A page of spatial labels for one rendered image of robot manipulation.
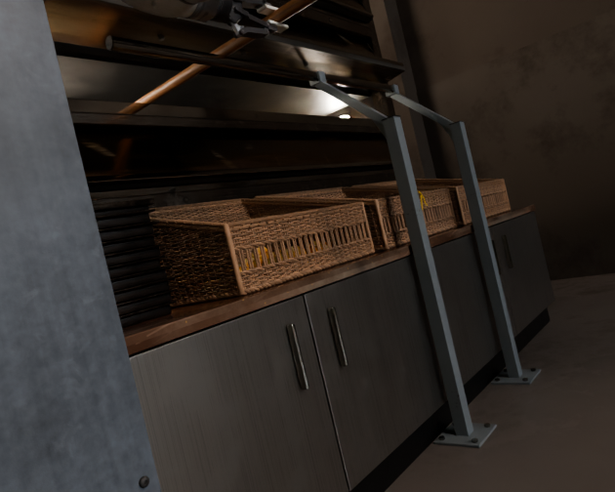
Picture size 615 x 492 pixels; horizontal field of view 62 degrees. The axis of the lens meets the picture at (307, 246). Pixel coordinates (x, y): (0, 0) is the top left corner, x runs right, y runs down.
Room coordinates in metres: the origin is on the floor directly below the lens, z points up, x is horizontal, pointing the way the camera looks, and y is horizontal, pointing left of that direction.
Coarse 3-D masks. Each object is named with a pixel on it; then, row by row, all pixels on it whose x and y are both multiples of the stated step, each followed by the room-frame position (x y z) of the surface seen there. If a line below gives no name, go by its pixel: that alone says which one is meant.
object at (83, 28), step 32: (64, 0) 1.29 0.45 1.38; (96, 0) 1.33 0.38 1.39; (64, 32) 1.41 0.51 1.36; (96, 32) 1.45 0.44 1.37; (128, 32) 1.50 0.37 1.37; (160, 32) 1.56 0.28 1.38; (192, 32) 1.62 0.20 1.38; (224, 32) 1.68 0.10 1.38; (288, 64) 2.08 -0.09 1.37; (320, 64) 2.19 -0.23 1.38; (352, 64) 2.31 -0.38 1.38; (384, 64) 2.45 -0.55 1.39
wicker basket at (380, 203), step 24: (288, 192) 1.93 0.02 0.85; (312, 192) 2.05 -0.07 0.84; (336, 192) 2.17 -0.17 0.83; (360, 192) 2.15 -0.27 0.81; (384, 192) 2.09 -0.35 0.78; (432, 192) 1.81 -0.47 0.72; (384, 216) 1.52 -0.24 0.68; (432, 216) 1.79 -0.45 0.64; (384, 240) 1.50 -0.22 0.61; (408, 240) 1.61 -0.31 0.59
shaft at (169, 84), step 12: (300, 0) 1.16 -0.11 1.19; (312, 0) 1.15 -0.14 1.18; (276, 12) 1.21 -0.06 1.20; (288, 12) 1.19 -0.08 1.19; (228, 48) 1.32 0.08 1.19; (180, 72) 1.46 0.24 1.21; (192, 72) 1.43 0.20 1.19; (168, 84) 1.49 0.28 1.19; (180, 84) 1.48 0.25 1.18; (144, 96) 1.57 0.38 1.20; (156, 96) 1.54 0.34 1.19
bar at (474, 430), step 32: (224, 64) 1.32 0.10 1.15; (256, 64) 1.40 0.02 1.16; (384, 128) 1.49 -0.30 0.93; (448, 128) 1.88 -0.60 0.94; (416, 192) 1.49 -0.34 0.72; (416, 224) 1.47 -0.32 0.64; (480, 224) 1.84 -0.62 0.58; (416, 256) 1.49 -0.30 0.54; (480, 256) 1.86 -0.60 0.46; (448, 352) 1.47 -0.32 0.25; (512, 352) 1.84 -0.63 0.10; (448, 384) 1.48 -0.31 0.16; (512, 384) 1.80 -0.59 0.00
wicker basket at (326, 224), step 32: (160, 224) 1.17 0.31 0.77; (192, 224) 1.10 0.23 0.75; (224, 224) 1.04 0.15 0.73; (256, 224) 1.11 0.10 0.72; (288, 224) 1.20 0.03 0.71; (320, 224) 1.29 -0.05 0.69; (352, 224) 1.41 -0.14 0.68; (192, 256) 1.12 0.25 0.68; (224, 256) 1.06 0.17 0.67; (256, 256) 1.10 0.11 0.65; (320, 256) 1.27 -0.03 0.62; (352, 256) 1.38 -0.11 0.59; (192, 288) 1.14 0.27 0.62; (224, 288) 1.08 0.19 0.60; (256, 288) 1.07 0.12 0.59
